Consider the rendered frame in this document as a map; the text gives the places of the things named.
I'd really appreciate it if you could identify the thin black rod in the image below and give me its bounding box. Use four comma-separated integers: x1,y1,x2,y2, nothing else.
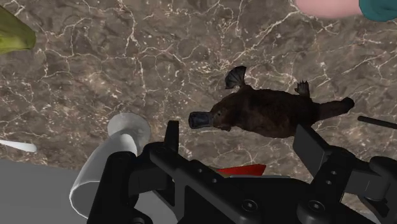
357,115,397,130

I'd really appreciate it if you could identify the brown platypus toy figure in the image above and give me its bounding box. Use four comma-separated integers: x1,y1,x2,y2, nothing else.
188,66,355,139

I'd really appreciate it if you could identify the pink round object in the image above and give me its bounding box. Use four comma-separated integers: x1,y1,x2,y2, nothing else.
293,0,364,19

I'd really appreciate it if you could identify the white glass cup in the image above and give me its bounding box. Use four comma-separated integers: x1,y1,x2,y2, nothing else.
69,112,152,220

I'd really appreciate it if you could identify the white flat utensil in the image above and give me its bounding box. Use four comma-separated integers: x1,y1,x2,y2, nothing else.
0,139,38,153

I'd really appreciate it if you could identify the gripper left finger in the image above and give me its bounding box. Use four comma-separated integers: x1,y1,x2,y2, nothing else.
87,120,199,224

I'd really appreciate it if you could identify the teal round object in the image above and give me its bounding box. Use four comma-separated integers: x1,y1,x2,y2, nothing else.
358,0,397,22

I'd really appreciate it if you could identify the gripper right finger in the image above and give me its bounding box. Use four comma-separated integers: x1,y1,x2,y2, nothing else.
292,123,397,224

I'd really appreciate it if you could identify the red flat object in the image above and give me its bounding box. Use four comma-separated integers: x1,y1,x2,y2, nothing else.
216,164,267,177

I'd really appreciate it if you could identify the green leafy vegetable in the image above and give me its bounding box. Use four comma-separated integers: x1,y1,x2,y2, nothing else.
0,6,37,55

